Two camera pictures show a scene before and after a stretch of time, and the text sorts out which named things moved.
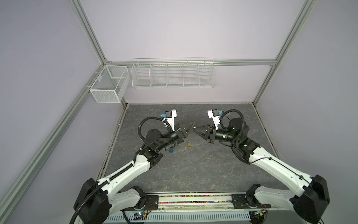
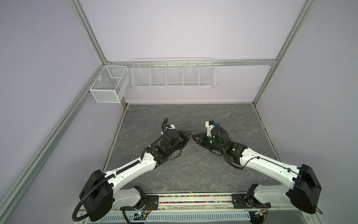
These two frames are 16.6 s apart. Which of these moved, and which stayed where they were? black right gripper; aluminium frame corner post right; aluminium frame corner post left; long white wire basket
Moved: black right gripper
Stayed: aluminium frame corner post left; aluminium frame corner post right; long white wire basket
